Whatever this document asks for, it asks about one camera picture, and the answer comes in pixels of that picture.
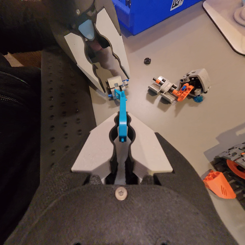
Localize blue plastic bin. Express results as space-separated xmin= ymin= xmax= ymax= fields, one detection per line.
xmin=112 ymin=0 xmax=203 ymax=36

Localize person's left hand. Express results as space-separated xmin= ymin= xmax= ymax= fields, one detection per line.
xmin=90 ymin=41 xmax=104 ymax=51

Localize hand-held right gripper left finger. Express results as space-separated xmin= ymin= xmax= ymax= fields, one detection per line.
xmin=71 ymin=112 xmax=119 ymax=185

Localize grey shell block assembly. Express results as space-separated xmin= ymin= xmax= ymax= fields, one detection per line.
xmin=179 ymin=68 xmax=212 ymax=94

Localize grey black wheel Lego assembly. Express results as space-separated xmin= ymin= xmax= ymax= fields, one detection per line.
xmin=106 ymin=76 xmax=129 ymax=101

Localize grey orange axle assembly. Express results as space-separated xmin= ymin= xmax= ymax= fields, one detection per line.
xmin=148 ymin=76 xmax=194 ymax=104

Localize light blue plastic tool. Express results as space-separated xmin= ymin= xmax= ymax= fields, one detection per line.
xmin=114 ymin=88 xmax=128 ymax=142

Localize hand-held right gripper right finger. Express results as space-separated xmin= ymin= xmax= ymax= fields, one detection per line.
xmin=125 ymin=113 xmax=173 ymax=184

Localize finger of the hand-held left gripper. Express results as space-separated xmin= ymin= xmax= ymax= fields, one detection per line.
xmin=64 ymin=32 xmax=107 ymax=93
xmin=94 ymin=7 xmax=131 ymax=80

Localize grey orange toy robot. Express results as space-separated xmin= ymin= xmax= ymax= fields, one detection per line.
xmin=212 ymin=142 xmax=245 ymax=203

